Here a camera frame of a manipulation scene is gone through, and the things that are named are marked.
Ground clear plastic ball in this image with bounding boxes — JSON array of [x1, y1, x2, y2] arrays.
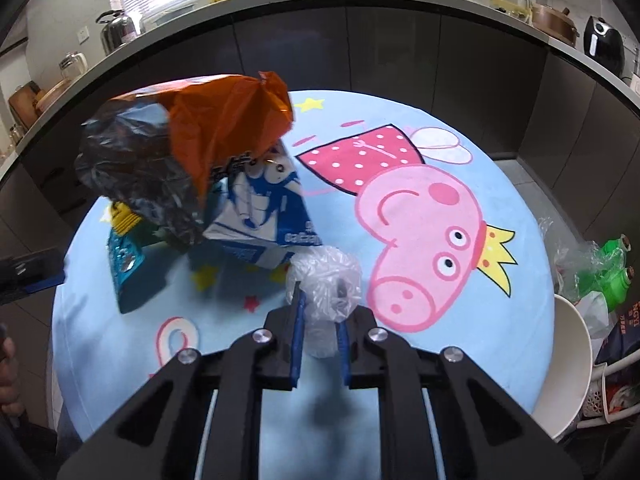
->
[[285, 245, 362, 359]]

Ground teal snack box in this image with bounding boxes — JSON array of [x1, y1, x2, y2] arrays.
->
[[107, 230, 171, 314]]

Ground yellow snack wrapper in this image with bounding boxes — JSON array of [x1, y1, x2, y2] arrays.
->
[[110, 202, 143, 236]]

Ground blue white penguin bag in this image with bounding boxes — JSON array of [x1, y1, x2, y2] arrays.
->
[[203, 142, 321, 269]]

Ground orange black snack bag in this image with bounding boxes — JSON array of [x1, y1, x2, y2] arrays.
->
[[75, 72, 294, 245]]

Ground white trash bin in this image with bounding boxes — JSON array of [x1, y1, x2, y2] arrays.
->
[[532, 295, 592, 441]]

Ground dark kitchen cabinets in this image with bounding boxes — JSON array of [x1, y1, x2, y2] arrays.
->
[[1, 0, 639, 250]]

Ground person's left hand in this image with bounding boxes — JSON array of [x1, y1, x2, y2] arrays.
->
[[0, 325, 25, 417]]

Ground blue cartoon pig tablecloth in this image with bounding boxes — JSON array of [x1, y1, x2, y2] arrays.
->
[[54, 92, 553, 479]]

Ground glass pitcher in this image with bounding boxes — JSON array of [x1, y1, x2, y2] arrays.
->
[[58, 51, 88, 80]]

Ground clear bag with green beans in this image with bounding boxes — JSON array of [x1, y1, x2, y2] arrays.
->
[[537, 217, 601, 304]]

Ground white plastic shopping bag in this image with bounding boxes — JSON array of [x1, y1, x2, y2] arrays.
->
[[576, 290, 617, 339]]

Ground cream plastic storage rack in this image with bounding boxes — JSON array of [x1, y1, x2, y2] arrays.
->
[[577, 351, 639, 429]]

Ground green plastic bottle back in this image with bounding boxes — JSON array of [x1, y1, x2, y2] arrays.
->
[[577, 234, 631, 281]]

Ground green plastic bottle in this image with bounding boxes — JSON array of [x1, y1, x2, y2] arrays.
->
[[601, 266, 634, 312], [577, 234, 631, 281]]

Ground green plastic bottle front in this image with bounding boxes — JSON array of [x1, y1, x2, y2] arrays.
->
[[601, 266, 634, 312]]

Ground steel kettle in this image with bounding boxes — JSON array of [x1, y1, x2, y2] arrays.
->
[[96, 10, 138, 55]]

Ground dark blue paper bag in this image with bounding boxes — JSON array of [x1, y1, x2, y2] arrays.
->
[[596, 304, 640, 365]]

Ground brown cooking pot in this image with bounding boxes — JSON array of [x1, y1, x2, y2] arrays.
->
[[532, 3, 579, 47]]

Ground black air fryer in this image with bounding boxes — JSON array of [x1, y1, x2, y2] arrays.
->
[[582, 16, 625, 78]]

